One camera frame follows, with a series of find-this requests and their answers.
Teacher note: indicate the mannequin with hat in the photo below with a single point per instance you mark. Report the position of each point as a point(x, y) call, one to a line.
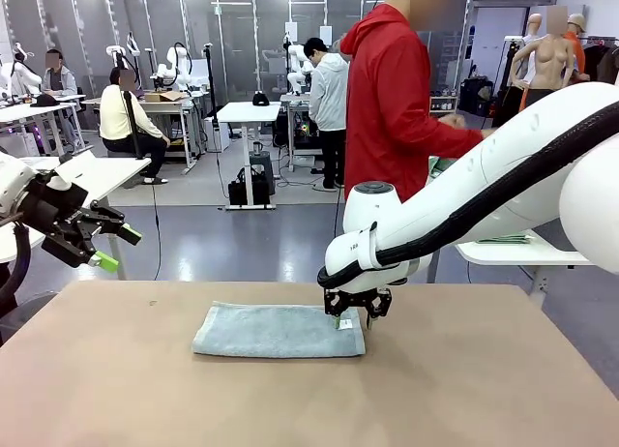
point(575, 23)

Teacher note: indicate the green folded cloth stack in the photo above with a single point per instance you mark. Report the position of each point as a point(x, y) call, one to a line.
point(503, 240)

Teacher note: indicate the person's right forearm red sleeve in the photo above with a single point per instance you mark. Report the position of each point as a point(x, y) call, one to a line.
point(459, 137)

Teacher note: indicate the person's left hand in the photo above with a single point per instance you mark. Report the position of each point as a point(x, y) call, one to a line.
point(452, 121)

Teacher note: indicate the black tripod pole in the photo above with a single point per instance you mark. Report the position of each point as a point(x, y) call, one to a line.
point(134, 128)

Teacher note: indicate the open cardboard box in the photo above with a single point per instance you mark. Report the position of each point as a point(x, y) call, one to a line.
point(167, 97)

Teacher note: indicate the person in cream sweater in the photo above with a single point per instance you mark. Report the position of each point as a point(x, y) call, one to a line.
point(118, 113)

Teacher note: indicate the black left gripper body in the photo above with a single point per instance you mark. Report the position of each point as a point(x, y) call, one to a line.
point(53, 205)

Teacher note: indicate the black bag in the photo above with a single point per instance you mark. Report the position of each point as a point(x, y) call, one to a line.
point(246, 190)

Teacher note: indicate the small white robot arm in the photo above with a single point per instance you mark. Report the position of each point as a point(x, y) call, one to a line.
point(176, 65)
point(21, 74)
point(295, 74)

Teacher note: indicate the dark grey plastic stool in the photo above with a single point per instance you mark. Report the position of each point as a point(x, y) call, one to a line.
point(263, 164)

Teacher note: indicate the grey-blue towel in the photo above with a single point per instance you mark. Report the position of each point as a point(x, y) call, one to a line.
point(271, 331)

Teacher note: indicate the seated person in grey jacket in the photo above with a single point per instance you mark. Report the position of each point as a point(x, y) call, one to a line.
point(60, 81)

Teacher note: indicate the person in red jacket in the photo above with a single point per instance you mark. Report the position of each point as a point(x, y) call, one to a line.
point(387, 103)

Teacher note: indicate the dark garments on rack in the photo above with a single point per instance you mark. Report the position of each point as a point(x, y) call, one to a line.
point(599, 60)

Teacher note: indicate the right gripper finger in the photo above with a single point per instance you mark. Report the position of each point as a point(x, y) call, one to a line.
point(333, 304)
point(382, 306)

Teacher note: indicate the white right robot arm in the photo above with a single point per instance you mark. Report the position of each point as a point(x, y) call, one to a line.
point(508, 176)

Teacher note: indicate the white standing desk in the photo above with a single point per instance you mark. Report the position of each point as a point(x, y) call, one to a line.
point(249, 112)

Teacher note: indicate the person in white jacket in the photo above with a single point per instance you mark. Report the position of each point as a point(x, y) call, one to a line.
point(329, 94)

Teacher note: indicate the pale mannequin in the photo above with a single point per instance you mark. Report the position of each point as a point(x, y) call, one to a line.
point(534, 26)

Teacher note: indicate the bare tan mannequin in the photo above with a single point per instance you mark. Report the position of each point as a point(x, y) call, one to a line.
point(551, 65)

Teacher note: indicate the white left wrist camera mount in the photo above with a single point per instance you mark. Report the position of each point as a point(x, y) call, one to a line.
point(70, 171)

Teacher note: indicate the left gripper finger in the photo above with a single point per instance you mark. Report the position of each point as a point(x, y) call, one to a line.
point(113, 217)
point(67, 251)

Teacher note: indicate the long white desk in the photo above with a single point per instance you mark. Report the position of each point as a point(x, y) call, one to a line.
point(29, 110)

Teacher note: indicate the black cap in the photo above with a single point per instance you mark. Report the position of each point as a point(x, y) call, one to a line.
point(44, 101)
point(261, 100)

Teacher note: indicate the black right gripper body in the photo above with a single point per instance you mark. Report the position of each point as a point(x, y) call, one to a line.
point(358, 296)

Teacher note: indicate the person's right hand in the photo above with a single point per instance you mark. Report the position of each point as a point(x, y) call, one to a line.
point(487, 132)

